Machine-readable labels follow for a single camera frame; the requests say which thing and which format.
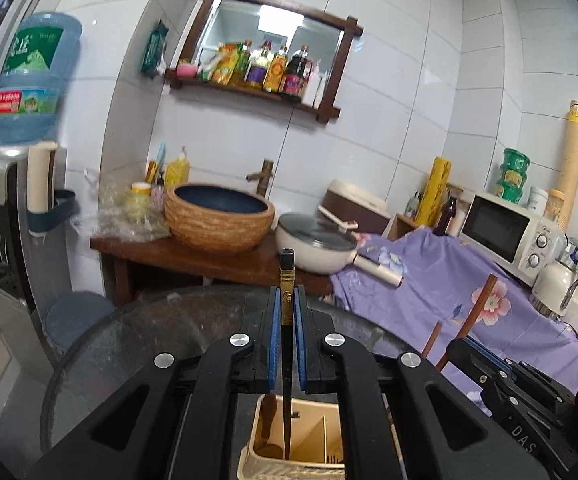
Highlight black chopstick gold band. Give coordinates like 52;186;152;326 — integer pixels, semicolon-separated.
280;248;295;460

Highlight wooden handled brown spoon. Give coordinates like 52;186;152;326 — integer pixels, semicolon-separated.
254;392;283;460

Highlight brown wooden chopstick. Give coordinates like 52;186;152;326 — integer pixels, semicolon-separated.
432;274;498;373
420;321;443;358

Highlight cream pan with lid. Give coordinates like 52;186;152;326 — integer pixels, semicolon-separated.
275;212;403;287

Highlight cream plastic utensil holder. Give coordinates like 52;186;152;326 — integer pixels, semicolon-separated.
237;396;345;479

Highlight ceramic basin bowl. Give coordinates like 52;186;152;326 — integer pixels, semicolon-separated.
163;183;275;254

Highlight white electric kettle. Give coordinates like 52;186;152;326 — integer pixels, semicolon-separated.
531;237;578;320

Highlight bronze faucet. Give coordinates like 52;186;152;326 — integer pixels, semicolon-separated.
246;159;274;197

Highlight purple floral cloth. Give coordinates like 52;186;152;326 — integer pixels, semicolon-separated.
330;228;578;392

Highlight dark wooden counter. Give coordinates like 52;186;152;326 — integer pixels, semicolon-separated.
90;231;335;309

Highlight yellow rolled mat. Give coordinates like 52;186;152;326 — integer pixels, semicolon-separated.
415;157;452;226

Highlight white microwave oven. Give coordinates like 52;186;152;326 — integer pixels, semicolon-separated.
459;193;568;288

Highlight yellow soap dispenser bottle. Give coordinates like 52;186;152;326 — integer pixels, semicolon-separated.
164;146;190;186

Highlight clear plastic bag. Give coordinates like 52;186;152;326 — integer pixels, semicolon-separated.
70;164;170;243

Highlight blue round stool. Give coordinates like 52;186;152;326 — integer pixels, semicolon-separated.
43;292;116;354

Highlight dark soy sauce bottle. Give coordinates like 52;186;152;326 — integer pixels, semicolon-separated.
279;46;312;102

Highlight green stacked cups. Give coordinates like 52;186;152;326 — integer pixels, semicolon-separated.
494;148;531;204

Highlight beige rolled mat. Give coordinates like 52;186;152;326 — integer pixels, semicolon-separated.
557;100;578;231

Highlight wooden framed mirror shelf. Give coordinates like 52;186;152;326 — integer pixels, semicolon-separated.
165;0;364;124

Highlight water dispenser machine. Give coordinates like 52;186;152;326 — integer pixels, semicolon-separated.
0;152;72;382

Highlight green hanging packet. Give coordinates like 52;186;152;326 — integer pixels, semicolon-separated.
140;21;169;79

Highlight blue water jug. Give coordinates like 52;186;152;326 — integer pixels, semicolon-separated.
0;12;82;156

